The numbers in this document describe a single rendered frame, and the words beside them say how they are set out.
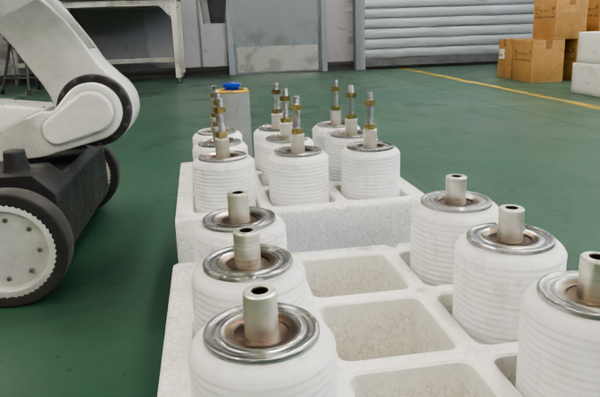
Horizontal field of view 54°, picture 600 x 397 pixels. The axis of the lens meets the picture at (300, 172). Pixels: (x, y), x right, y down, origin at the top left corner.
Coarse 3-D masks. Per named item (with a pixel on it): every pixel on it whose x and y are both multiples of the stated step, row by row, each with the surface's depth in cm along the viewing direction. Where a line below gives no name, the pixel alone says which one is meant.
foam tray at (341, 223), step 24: (192, 168) 116; (192, 192) 99; (264, 192) 97; (336, 192) 96; (408, 192) 94; (192, 216) 86; (288, 216) 87; (312, 216) 88; (336, 216) 88; (360, 216) 89; (384, 216) 90; (408, 216) 90; (192, 240) 85; (288, 240) 88; (312, 240) 89; (336, 240) 89; (360, 240) 90; (384, 240) 91; (408, 240) 91
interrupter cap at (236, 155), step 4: (208, 152) 93; (212, 152) 94; (232, 152) 93; (236, 152) 93; (240, 152) 93; (244, 152) 92; (200, 156) 90; (204, 156) 91; (208, 156) 91; (212, 156) 92; (232, 156) 91; (236, 156) 90; (240, 156) 90; (244, 156) 90; (200, 160) 89; (204, 160) 88; (208, 160) 88; (212, 160) 88; (216, 160) 87; (220, 160) 87; (224, 160) 87; (228, 160) 88; (232, 160) 88; (236, 160) 88; (240, 160) 89
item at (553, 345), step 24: (528, 288) 44; (528, 312) 41; (552, 312) 40; (528, 336) 42; (552, 336) 39; (576, 336) 38; (528, 360) 42; (552, 360) 40; (576, 360) 38; (528, 384) 42; (552, 384) 40; (576, 384) 39
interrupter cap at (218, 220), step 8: (224, 208) 64; (256, 208) 64; (264, 208) 63; (208, 216) 61; (216, 216) 61; (224, 216) 62; (256, 216) 61; (264, 216) 61; (272, 216) 60; (208, 224) 59; (216, 224) 59; (224, 224) 59; (232, 224) 60; (240, 224) 60; (248, 224) 58; (256, 224) 59; (264, 224) 58; (224, 232) 57; (232, 232) 57
